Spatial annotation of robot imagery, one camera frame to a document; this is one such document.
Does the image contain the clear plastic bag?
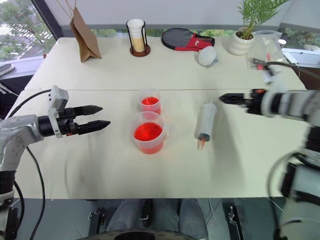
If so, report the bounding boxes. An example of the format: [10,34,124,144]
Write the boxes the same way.
[247,29,286,71]

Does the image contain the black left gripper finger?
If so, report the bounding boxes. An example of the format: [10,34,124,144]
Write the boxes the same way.
[78,120,112,135]
[74,104,104,118]

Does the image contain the stack of white cups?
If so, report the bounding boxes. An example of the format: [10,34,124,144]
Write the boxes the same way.
[127,18,146,52]

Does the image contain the white ribbed plant pot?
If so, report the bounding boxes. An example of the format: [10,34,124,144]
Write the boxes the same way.
[225,30,257,57]

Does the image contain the black red paddle case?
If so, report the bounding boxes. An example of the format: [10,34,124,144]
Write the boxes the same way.
[160,27,217,53]

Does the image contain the green palm plant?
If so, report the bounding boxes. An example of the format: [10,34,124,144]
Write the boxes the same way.
[235,0,292,41]

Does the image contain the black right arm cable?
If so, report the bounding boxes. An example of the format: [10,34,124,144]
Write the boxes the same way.
[262,61,302,85]

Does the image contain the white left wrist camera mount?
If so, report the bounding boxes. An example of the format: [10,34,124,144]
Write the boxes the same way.
[46,85,69,139]

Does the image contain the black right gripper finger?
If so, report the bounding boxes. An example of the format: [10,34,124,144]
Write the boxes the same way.
[220,98,251,107]
[219,92,251,101]

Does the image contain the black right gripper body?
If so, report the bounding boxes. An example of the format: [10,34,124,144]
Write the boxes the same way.
[245,88,266,116]

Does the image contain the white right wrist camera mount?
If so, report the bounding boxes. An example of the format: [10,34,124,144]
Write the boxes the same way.
[260,72,289,118]

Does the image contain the cup stack in black holder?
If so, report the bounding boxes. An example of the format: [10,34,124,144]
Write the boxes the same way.
[126,19,152,58]

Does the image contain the white flat box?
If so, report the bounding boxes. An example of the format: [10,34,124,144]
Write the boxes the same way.
[280,47,320,65]

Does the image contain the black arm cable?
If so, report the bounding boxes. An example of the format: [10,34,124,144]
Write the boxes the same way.
[4,89,53,240]
[262,61,302,85]

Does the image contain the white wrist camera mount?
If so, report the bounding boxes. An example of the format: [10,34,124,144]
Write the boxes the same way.
[260,72,289,118]
[46,85,69,139]

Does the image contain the clear plastic syringe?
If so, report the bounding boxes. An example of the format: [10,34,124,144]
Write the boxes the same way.
[194,99,219,152]

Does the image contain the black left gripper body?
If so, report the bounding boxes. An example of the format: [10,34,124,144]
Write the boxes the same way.
[58,107,82,137]

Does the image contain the large clear cup red liquid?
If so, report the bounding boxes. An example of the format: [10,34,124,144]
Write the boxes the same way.
[129,111,174,155]

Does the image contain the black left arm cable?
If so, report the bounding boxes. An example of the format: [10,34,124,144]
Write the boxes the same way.
[4,89,53,240]

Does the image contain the black table bracket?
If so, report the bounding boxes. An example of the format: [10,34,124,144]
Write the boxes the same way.
[227,204,248,240]
[87,206,106,237]

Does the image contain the brown paper bag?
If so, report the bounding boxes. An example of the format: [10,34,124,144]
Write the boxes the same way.
[55,0,103,63]

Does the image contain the small clear cup red liquid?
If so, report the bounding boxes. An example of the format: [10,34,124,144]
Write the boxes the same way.
[138,87,162,117]

